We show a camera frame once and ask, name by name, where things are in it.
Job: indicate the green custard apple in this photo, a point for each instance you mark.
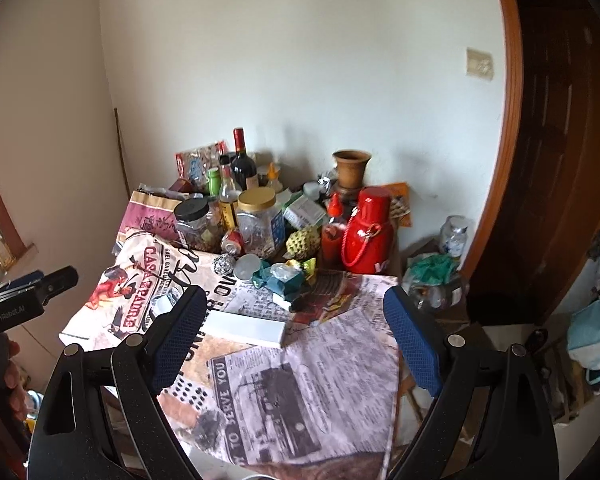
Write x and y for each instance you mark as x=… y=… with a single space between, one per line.
x=302 y=242

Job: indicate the brown clay vase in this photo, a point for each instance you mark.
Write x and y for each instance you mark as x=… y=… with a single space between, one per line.
x=351 y=170

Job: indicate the low wooden side table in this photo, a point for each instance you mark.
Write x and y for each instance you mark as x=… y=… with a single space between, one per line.
x=455 y=319

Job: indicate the red thermos jug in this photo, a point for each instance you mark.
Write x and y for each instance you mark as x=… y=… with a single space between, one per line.
x=369 y=232

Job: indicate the red sauce bottle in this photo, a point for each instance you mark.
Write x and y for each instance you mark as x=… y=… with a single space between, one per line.
x=334 y=232

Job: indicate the pile of clothes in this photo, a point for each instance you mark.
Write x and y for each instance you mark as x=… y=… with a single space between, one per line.
x=592 y=320

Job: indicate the round white lid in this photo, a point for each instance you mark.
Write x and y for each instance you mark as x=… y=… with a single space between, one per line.
x=246 y=266

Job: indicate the clear plastic container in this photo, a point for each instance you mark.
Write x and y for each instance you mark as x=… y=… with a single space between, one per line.
x=437 y=295

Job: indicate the red white snack bag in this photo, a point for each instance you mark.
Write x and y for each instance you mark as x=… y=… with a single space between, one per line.
x=199 y=162

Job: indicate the green plastic bag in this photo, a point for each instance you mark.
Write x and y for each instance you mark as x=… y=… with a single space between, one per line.
x=432 y=266

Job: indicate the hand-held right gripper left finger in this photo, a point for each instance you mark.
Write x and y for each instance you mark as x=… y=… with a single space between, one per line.
x=180 y=332

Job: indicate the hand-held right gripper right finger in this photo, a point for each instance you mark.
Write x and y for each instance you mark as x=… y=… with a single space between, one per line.
x=412 y=340

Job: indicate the dark wooden door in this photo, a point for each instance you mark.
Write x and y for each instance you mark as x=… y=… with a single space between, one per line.
x=565 y=135

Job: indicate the crumpled teal wrapper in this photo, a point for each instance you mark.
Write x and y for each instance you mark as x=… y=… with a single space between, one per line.
x=276 y=281

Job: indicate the wooden window frame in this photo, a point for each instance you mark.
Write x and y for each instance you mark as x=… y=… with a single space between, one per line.
x=5 y=220

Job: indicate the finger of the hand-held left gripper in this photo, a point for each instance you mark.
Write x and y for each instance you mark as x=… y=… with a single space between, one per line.
x=57 y=282
x=20 y=284

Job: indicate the clear jar with black lid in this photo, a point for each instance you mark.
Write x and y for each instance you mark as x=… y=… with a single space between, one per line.
x=195 y=225

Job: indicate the dark wine bottle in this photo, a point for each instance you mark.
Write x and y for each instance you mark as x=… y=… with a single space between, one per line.
x=242 y=165

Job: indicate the beige wall switch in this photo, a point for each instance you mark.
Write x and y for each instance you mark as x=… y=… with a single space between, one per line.
x=480 y=63

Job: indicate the thin wooden stick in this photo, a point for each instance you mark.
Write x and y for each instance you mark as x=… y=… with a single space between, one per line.
x=120 y=145

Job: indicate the orange packet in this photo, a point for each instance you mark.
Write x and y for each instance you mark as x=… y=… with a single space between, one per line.
x=401 y=197

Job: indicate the person's left hand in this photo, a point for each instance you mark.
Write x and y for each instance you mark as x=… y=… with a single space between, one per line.
x=16 y=380

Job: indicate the blue carton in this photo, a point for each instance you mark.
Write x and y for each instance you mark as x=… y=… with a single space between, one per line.
x=278 y=225

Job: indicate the small green bottle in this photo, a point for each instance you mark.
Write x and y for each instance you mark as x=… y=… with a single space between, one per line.
x=214 y=181

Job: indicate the clear jar with gold lid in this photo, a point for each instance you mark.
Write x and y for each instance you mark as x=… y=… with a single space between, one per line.
x=256 y=225

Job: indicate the red soda can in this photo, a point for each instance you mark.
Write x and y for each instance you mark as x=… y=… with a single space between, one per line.
x=231 y=242

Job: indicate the white green carton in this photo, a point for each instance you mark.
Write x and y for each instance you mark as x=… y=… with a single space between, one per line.
x=304 y=211

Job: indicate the maroon beige paper bag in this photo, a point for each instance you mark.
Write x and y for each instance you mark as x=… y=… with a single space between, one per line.
x=150 y=216

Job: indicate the foil ball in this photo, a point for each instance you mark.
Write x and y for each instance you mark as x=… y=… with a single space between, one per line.
x=224 y=264

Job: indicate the glass bottle with yellow label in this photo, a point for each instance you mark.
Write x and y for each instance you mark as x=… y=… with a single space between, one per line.
x=228 y=200

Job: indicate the yellow squeeze bottle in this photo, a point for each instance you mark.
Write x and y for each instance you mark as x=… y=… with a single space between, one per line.
x=273 y=177

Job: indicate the long white box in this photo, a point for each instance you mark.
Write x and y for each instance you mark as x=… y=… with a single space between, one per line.
x=242 y=329

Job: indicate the printed newspaper pattern tablecloth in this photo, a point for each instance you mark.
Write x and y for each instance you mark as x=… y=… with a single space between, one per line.
x=300 y=375

